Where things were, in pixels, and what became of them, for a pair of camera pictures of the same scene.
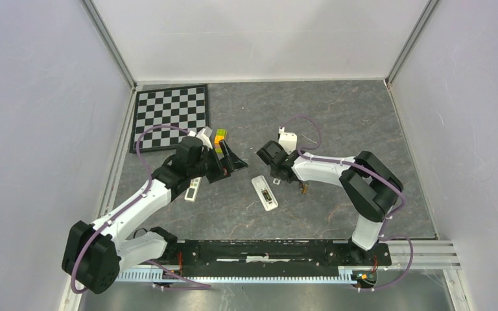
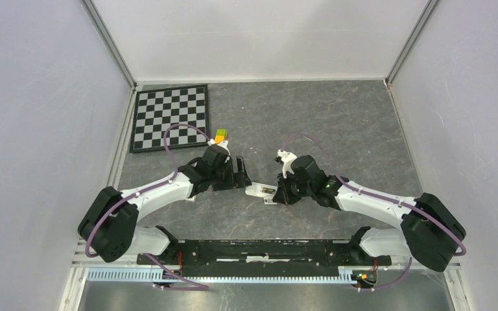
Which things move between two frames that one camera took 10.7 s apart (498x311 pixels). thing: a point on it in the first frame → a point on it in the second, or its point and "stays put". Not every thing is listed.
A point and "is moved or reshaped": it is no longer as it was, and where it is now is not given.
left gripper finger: (234, 162) → (243, 179)
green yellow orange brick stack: (220, 135) stays put
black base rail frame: (270, 256) stays put
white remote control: (264, 193) is moved or reshaped
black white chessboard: (185, 107) stays put
